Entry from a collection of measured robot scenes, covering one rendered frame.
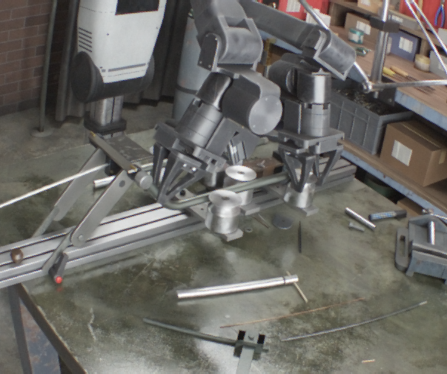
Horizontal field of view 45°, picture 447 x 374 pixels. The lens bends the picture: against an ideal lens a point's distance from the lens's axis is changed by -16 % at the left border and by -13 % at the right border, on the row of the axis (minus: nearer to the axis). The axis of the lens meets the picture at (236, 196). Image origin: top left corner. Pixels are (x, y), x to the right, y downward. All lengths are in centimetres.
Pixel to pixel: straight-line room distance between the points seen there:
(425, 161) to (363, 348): 162
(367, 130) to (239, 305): 176
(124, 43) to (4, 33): 211
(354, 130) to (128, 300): 187
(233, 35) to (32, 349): 78
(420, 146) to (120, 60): 130
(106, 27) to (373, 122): 136
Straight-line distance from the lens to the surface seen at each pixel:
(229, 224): 94
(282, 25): 112
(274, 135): 139
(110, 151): 88
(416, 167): 244
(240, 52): 84
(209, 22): 86
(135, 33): 159
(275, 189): 110
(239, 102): 81
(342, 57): 100
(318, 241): 106
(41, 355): 129
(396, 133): 248
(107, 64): 158
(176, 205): 92
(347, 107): 261
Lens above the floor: 143
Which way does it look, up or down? 29 degrees down
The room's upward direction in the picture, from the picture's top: 10 degrees clockwise
